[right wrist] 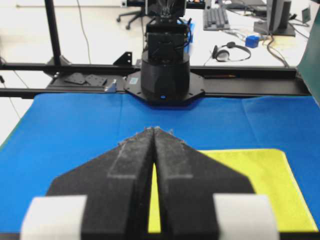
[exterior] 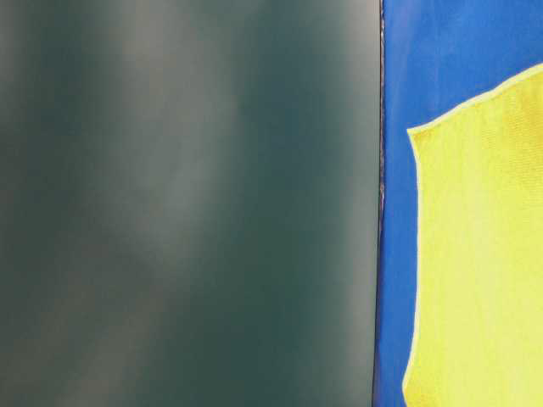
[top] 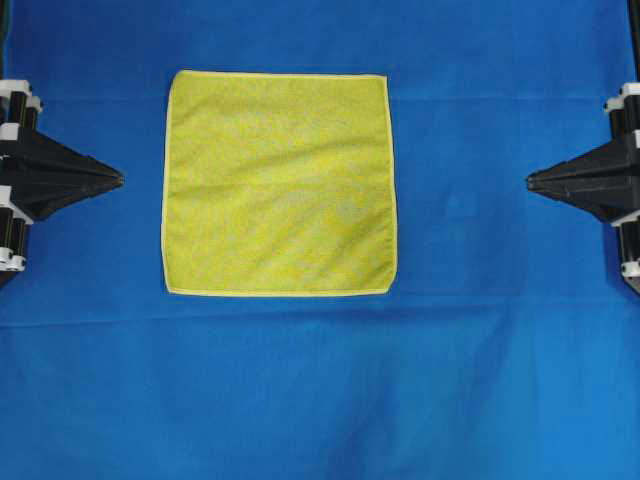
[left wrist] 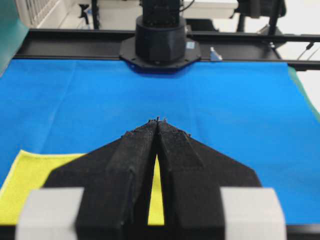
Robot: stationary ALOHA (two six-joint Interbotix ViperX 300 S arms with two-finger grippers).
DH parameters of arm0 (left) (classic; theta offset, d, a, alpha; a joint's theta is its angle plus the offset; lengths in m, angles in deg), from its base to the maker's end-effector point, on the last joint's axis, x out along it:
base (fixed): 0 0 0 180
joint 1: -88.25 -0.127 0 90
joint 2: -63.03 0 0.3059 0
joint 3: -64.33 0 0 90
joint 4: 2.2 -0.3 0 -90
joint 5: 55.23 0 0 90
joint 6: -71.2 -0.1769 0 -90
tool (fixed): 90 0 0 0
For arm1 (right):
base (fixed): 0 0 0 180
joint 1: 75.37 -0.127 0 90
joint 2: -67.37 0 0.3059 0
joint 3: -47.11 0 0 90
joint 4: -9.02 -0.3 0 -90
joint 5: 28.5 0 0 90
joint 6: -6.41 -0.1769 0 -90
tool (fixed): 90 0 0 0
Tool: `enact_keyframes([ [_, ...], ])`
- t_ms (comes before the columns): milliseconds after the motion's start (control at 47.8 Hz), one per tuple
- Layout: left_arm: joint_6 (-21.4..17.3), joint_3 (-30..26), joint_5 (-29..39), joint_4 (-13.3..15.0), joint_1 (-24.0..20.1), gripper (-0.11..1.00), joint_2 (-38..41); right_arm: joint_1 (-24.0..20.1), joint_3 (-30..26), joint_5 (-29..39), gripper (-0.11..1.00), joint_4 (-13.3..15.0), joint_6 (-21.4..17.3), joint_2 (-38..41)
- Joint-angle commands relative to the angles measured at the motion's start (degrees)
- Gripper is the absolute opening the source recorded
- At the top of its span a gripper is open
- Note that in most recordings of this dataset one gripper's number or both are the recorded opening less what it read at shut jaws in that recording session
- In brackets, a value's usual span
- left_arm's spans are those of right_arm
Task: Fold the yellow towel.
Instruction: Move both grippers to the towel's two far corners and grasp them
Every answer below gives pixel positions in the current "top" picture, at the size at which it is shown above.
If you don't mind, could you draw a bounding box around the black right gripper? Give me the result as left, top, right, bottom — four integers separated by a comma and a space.
525, 82, 640, 281

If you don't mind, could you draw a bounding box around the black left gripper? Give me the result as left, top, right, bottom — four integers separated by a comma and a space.
0, 78, 126, 274

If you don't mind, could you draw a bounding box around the yellow-green square towel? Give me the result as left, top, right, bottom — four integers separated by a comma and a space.
161, 70, 398, 297

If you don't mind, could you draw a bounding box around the blue table cloth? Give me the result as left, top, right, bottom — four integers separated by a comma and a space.
1, 1, 639, 479

